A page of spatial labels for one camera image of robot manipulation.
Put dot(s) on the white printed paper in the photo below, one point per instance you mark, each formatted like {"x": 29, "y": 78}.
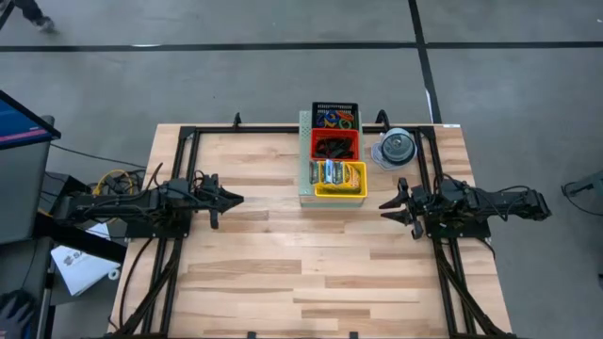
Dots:
{"x": 80, "y": 268}

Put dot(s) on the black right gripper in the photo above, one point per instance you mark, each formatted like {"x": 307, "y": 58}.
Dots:
{"x": 433, "y": 205}

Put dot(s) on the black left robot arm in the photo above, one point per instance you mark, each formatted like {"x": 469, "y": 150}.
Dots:
{"x": 118, "y": 203}

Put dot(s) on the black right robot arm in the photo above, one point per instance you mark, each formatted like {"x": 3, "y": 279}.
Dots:
{"x": 509, "y": 202}

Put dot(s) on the green coil wristband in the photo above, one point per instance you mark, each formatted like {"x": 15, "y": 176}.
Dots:
{"x": 347, "y": 124}

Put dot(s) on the person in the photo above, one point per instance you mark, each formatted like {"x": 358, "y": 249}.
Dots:
{"x": 35, "y": 14}

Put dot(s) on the person's hand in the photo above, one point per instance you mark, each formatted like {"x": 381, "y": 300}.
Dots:
{"x": 14, "y": 313}

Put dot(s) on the green perforated metal shelf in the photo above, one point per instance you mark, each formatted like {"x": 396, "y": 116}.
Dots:
{"x": 305, "y": 141}

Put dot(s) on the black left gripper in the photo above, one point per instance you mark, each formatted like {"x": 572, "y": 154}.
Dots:
{"x": 205, "y": 195}

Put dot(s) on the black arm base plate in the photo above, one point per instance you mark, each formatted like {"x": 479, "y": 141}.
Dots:
{"x": 141, "y": 231}
{"x": 471, "y": 231}

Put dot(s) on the clear disc spindle case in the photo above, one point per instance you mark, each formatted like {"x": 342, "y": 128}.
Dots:
{"x": 398, "y": 148}

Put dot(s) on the blue green card package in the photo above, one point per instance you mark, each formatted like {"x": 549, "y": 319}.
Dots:
{"x": 332, "y": 172}

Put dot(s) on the black aluminium table frame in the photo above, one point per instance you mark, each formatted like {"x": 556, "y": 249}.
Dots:
{"x": 301, "y": 128}

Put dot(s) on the computer monitor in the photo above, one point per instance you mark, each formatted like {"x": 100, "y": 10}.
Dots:
{"x": 19, "y": 122}

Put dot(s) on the small black block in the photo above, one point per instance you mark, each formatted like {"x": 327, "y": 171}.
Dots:
{"x": 325, "y": 154}

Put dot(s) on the orange coil wristband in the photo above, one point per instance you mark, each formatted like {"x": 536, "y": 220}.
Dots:
{"x": 346, "y": 115}

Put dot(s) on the red plastic basket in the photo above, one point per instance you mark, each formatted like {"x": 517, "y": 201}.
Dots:
{"x": 334, "y": 133}

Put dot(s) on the black plastic basket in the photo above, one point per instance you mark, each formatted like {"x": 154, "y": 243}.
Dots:
{"x": 334, "y": 106}

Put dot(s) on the grey side desk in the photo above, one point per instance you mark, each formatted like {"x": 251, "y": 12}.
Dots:
{"x": 19, "y": 198}

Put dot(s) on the yellow plastic basket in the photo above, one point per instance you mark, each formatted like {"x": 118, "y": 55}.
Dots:
{"x": 341, "y": 192}

